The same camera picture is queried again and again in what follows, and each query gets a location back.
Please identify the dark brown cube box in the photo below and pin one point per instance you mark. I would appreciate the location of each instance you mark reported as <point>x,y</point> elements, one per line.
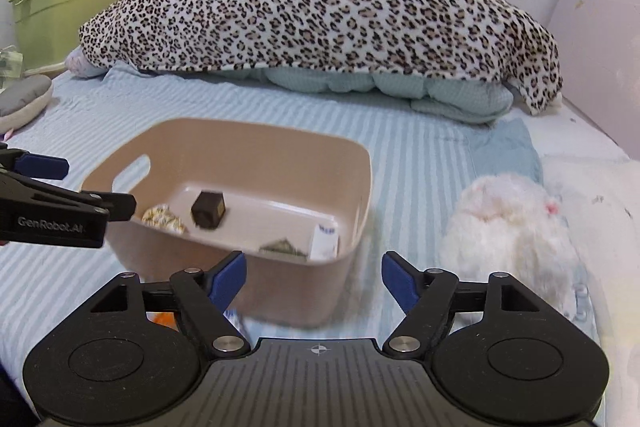
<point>207,209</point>

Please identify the floral patterned cloth ball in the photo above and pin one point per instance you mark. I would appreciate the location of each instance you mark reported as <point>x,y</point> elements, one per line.
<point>162,217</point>

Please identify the teal quilt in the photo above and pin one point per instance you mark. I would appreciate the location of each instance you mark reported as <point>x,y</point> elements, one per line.
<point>325,83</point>

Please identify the light blue cloth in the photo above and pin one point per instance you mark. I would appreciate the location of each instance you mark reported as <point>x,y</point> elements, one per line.
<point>505,148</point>

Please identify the small white box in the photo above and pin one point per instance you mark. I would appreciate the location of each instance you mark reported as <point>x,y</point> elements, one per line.
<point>323,248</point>

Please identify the leopard print blanket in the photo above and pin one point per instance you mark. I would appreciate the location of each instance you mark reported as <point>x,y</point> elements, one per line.
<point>300,17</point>

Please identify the small orange item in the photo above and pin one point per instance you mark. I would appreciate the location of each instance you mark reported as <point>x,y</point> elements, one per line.
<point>162,319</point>

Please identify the white fluffy plush toy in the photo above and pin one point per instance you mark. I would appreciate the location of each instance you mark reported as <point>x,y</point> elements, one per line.
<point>500,227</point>

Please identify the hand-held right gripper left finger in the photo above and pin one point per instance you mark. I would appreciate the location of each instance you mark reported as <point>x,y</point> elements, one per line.
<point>231,276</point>

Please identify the clear plastic container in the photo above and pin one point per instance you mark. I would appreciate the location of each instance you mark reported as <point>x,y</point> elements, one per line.
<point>10,63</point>

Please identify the pale pink pillow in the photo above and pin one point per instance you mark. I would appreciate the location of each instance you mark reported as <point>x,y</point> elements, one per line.
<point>80,64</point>

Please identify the white bedding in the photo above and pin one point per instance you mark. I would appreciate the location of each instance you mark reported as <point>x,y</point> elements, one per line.
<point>610,232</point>

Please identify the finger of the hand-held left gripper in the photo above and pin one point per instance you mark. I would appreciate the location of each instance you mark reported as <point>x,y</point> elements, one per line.
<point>44,167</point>
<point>117,206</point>

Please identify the beige plastic basket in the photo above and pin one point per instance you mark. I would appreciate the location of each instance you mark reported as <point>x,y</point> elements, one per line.
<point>300,289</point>

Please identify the blue striped bed sheet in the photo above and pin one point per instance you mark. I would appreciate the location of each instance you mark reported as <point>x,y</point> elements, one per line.
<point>75,282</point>

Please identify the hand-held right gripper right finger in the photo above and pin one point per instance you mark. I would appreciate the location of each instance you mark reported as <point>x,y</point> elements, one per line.
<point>399,277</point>

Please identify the green plastic storage box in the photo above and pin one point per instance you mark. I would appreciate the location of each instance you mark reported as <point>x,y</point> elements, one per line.
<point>65,9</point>

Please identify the grey round cushion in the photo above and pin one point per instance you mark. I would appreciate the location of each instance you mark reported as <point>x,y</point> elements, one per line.
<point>22,94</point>

